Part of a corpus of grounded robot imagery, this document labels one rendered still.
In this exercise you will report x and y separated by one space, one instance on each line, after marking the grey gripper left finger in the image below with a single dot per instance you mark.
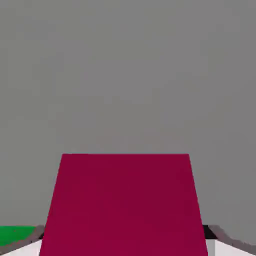
24 247

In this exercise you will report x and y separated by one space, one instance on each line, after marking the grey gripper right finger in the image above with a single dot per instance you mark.
226 246

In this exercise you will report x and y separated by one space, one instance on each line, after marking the small crimson cube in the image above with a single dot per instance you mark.
124 206

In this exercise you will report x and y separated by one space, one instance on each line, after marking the small green cube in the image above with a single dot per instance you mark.
14 235

